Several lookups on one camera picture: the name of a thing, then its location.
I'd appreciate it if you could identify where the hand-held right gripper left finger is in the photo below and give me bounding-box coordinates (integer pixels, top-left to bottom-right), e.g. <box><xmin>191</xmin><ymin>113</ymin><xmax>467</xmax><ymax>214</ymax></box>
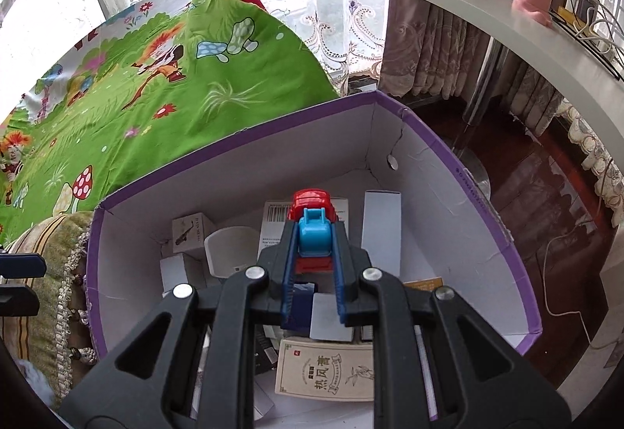
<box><xmin>58</xmin><ymin>219</ymin><xmax>303</xmax><ymax>429</ymax></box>

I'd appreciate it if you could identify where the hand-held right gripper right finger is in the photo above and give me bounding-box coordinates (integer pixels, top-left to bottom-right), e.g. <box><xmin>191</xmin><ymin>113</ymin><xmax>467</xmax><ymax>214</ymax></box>
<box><xmin>333</xmin><ymin>220</ymin><xmax>571</xmax><ymax>429</ymax></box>

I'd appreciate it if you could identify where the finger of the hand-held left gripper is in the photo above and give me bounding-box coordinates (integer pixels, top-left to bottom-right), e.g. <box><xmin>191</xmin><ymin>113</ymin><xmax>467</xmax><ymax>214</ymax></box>
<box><xmin>0</xmin><ymin>285</ymin><xmax>41</xmax><ymax>319</ymax></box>
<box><xmin>0</xmin><ymin>253</ymin><xmax>48</xmax><ymax>280</ymax></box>

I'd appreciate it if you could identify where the plain white box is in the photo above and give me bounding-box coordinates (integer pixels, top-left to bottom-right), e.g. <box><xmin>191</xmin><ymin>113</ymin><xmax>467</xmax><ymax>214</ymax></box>
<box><xmin>312</xmin><ymin>292</ymin><xmax>354</xmax><ymax>342</ymax></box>

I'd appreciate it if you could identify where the red and blue toy truck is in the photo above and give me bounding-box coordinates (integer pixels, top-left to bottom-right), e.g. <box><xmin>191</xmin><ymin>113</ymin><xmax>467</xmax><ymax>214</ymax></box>
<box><xmin>287</xmin><ymin>188</ymin><xmax>342</xmax><ymax>274</ymax></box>

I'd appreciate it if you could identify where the white box with barcode label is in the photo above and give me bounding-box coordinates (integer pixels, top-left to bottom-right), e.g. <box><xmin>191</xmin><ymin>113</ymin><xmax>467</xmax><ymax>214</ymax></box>
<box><xmin>258</xmin><ymin>199</ymin><xmax>350</xmax><ymax>259</ymax></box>

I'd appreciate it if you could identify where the long white box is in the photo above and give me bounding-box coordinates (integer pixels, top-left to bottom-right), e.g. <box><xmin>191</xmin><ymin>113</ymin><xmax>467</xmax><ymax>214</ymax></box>
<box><xmin>362</xmin><ymin>190</ymin><xmax>403</xmax><ymax>278</ymax></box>

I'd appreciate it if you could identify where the white dustpan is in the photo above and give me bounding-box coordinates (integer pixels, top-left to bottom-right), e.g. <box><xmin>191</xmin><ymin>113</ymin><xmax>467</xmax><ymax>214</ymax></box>
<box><xmin>204</xmin><ymin>227</ymin><xmax>260</xmax><ymax>281</ymax></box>

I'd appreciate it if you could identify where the orange cardboard box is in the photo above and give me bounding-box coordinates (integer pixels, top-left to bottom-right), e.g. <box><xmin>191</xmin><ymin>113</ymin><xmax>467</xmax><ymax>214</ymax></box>
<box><xmin>404</xmin><ymin>277</ymin><xmax>445</xmax><ymax>292</ymax></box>

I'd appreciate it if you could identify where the black box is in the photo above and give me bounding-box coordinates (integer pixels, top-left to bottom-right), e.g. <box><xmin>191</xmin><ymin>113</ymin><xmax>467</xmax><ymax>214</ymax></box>
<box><xmin>253</xmin><ymin>331</ymin><xmax>281</xmax><ymax>376</ymax></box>

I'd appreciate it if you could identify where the tan cardboard box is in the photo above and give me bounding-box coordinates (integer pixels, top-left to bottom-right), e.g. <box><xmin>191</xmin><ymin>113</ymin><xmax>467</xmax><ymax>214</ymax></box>
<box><xmin>274</xmin><ymin>338</ymin><xmax>376</xmax><ymax>403</ymax></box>

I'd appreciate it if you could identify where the white box with saxophone print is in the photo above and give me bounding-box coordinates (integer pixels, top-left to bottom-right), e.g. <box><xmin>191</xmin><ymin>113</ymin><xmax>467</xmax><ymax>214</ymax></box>
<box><xmin>172</xmin><ymin>213</ymin><xmax>218</xmax><ymax>259</ymax></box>

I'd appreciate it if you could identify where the small grey white box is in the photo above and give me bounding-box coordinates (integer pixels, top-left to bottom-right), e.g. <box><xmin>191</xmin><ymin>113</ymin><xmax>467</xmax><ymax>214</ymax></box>
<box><xmin>160</xmin><ymin>252</ymin><xmax>208</xmax><ymax>297</ymax></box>

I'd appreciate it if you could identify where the purple storage box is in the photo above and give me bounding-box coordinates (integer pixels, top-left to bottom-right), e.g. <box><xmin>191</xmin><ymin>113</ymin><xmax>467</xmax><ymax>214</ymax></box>
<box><xmin>85</xmin><ymin>90</ymin><xmax>543</xmax><ymax>429</ymax></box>

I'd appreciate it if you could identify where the striped cushion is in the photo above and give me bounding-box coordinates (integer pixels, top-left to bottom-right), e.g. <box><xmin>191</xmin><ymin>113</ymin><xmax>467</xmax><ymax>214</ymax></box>
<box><xmin>0</xmin><ymin>212</ymin><xmax>98</xmax><ymax>393</ymax></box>

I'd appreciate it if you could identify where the white fluffy fabric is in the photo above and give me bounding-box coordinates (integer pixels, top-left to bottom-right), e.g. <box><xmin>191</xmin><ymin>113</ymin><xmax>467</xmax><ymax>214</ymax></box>
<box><xmin>14</xmin><ymin>361</ymin><xmax>54</xmax><ymax>406</ymax></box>

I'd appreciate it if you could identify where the green cartoon printed bedsheet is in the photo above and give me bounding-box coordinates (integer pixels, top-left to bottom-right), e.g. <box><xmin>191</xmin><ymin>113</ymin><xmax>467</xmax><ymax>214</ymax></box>
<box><xmin>0</xmin><ymin>0</ymin><xmax>339</xmax><ymax>245</ymax></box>

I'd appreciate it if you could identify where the metal table pole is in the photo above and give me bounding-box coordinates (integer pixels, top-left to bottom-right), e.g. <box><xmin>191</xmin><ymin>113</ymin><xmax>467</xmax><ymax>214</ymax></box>
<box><xmin>451</xmin><ymin>39</ymin><xmax>503</xmax><ymax>200</ymax></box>

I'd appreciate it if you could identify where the brown patterned curtain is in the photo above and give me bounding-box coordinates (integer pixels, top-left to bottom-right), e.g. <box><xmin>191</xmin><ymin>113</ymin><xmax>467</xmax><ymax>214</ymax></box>
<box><xmin>378</xmin><ymin>0</ymin><xmax>624</xmax><ymax>137</ymax></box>

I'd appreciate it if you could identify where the white lace curtain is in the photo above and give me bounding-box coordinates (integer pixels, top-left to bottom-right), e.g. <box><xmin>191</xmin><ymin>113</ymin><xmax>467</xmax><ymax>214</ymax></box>
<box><xmin>0</xmin><ymin>0</ymin><xmax>391</xmax><ymax>93</ymax></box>

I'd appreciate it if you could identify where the cream lace cloth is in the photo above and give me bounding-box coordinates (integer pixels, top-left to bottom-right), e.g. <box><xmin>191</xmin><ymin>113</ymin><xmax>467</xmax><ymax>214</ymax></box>
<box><xmin>560</xmin><ymin>102</ymin><xmax>624</xmax><ymax>225</ymax></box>

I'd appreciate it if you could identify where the white floor cable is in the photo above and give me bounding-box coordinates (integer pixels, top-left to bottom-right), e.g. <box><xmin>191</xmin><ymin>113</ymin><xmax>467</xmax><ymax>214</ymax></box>
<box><xmin>542</xmin><ymin>219</ymin><xmax>598</xmax><ymax>347</ymax></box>

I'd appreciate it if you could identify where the black wire rack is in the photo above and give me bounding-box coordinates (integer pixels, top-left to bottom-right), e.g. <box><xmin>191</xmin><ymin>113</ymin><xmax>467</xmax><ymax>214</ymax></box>
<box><xmin>551</xmin><ymin>0</ymin><xmax>624</xmax><ymax>81</ymax></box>

